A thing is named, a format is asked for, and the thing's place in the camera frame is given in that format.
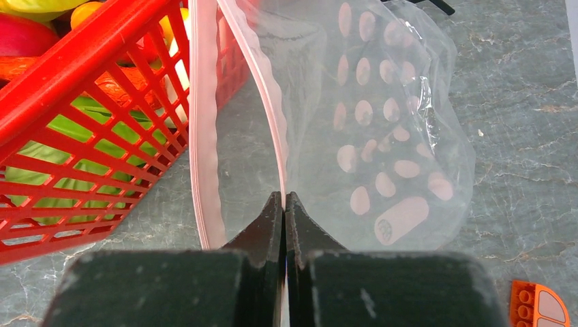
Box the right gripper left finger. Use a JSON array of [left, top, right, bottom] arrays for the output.
[[223, 191, 286, 326]]

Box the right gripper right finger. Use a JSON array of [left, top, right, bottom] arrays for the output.
[[285, 191, 345, 326]]

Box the clear zip top bag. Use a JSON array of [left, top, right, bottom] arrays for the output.
[[185, 1, 474, 251]]

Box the red plastic basket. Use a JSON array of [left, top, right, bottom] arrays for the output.
[[1, 1, 190, 264]]

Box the white toy radish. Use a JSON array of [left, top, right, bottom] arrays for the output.
[[162, 35, 191, 129]]

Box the green toy leaf vegetable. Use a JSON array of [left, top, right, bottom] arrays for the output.
[[5, 97, 166, 225]]

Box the orange toy carrot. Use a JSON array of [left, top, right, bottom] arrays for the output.
[[1, 56, 162, 110]]

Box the orange toy block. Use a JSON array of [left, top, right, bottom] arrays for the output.
[[509, 280, 571, 327]]

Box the black microphone tripod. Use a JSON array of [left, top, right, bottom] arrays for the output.
[[381, 0, 456, 16]]

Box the red toy apple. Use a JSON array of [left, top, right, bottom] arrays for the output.
[[1, 13, 60, 57]]

